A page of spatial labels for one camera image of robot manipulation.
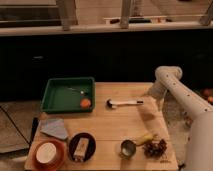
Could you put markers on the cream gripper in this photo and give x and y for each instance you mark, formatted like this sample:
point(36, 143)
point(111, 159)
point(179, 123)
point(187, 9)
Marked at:
point(160, 103)

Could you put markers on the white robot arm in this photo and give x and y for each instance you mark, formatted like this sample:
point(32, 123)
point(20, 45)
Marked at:
point(199, 152)

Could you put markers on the yellow banana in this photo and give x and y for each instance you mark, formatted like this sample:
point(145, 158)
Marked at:
point(141, 140)

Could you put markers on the bunch of red grapes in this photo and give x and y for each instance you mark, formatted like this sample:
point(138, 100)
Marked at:
point(155, 149)

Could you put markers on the small metal cup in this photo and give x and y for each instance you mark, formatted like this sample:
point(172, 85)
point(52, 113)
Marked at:
point(127, 148)

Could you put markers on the orange ball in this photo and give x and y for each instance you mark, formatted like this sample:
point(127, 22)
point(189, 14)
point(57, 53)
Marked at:
point(85, 103)

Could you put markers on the small metal spoon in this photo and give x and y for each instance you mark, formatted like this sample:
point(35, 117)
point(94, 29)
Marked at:
point(77, 90)

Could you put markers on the wooden block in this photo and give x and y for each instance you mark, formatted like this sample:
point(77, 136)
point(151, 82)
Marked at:
point(81, 149)

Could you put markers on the black plate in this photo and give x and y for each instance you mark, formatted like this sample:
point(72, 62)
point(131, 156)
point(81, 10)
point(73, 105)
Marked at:
point(91, 147)

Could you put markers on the green plastic tray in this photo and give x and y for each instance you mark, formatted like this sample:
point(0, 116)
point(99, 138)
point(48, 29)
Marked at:
point(58, 98)

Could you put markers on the blue folded cloth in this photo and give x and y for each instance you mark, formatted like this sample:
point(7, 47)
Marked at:
point(54, 128)

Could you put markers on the white cup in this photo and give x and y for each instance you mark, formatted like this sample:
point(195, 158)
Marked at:
point(46, 153)

